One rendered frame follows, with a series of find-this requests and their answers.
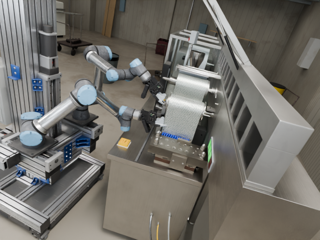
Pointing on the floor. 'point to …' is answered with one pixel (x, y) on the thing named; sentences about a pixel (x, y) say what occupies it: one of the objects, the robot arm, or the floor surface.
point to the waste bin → (112, 65)
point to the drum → (278, 87)
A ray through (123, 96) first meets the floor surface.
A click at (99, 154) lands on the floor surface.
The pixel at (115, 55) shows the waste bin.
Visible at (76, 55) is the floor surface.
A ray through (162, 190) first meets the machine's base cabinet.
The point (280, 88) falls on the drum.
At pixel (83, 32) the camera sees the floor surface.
